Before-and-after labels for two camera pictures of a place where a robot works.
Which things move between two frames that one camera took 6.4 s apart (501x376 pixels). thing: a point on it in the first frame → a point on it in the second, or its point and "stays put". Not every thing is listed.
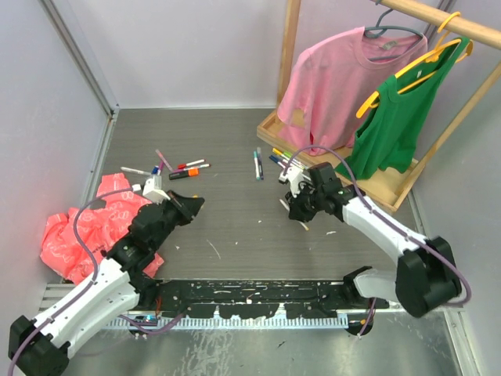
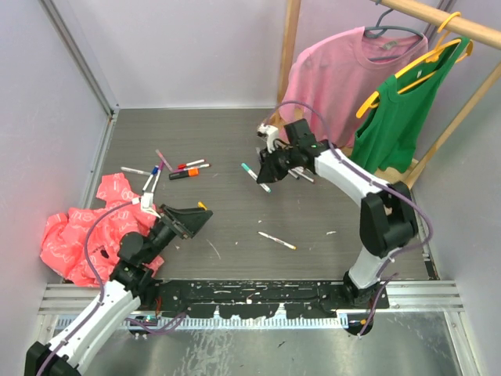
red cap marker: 181,166 stays put
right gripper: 297,212 → 268,172
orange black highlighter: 190,172 stays put
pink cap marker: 182,170 stays put
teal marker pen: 257,165 → 247,169
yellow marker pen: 284,204 → 277,240
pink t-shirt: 329,82 stays put
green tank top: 385,135 stays put
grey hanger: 378,30 stays put
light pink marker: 164,160 stays put
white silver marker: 136,171 stays put
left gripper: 186,207 → 188,221
